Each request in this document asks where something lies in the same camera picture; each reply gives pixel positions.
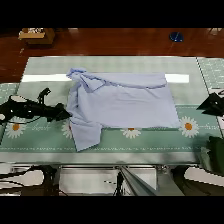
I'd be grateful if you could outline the silver frame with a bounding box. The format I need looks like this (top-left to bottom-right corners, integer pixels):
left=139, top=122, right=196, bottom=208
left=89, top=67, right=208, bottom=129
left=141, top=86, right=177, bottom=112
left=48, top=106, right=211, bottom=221
left=0, top=161, right=224, bottom=197

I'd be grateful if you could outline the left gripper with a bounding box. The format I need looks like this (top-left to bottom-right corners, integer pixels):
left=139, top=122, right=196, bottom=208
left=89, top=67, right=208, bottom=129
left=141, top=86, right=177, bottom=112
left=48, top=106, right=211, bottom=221
left=45, top=102, right=73, bottom=123

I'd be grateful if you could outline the blue round object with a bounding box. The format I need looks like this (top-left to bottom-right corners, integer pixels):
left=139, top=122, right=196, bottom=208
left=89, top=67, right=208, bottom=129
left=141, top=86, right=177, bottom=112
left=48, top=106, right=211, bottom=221
left=168, top=31, right=185, bottom=43

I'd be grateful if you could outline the dark green garment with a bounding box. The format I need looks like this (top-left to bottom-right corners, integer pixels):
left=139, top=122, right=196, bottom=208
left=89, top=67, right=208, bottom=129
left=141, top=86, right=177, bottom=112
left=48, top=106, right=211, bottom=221
left=199, top=135, right=224, bottom=176

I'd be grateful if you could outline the cardboard box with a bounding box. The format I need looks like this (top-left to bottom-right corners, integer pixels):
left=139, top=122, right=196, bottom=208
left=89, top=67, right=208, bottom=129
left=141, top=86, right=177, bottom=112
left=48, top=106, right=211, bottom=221
left=17, top=27, right=56, bottom=46

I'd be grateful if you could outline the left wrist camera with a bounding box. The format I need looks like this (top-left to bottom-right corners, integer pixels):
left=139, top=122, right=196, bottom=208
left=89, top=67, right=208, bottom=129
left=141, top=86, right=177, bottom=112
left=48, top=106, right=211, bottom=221
left=36, top=87, right=52, bottom=104

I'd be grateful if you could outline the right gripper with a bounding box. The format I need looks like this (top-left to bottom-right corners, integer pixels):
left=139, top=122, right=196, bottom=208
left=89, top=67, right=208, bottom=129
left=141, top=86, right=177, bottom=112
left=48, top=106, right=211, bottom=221
left=196, top=92, right=224, bottom=117

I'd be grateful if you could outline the light blue shirt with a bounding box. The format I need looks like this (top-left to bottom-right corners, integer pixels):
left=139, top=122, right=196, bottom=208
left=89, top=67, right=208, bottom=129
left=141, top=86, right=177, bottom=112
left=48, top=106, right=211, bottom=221
left=65, top=67, right=181, bottom=153

